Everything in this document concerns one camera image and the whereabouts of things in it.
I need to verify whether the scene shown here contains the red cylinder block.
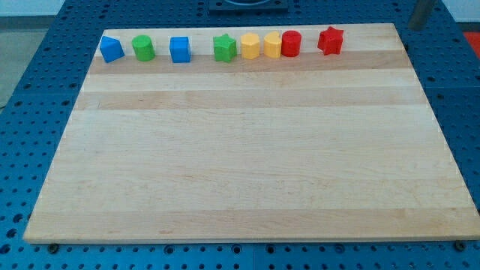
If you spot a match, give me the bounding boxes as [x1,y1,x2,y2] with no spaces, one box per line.
[281,30,302,57]

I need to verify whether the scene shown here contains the red star block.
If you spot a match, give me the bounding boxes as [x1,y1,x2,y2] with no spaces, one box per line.
[317,26,344,56]

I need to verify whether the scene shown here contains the yellow heart block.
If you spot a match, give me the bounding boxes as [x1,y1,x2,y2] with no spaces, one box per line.
[263,31,282,59]

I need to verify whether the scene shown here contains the yellow hexagon block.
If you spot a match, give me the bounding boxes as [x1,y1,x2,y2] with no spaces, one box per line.
[241,32,260,59]

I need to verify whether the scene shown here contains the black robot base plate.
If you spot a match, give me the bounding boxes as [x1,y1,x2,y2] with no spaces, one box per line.
[208,0,289,13]

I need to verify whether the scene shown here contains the light wooden board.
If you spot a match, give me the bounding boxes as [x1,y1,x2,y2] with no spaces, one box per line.
[23,23,479,245]

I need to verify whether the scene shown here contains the blue cube block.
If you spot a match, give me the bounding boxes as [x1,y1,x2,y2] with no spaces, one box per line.
[169,36,191,63]

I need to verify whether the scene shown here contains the grey metal rod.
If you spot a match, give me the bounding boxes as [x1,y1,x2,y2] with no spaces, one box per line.
[407,0,437,32]

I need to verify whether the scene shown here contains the green cylinder block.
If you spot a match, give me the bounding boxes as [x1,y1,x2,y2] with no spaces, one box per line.
[131,34,155,62]

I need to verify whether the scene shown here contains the green star block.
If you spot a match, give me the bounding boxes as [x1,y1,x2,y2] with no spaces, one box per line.
[213,34,237,62]

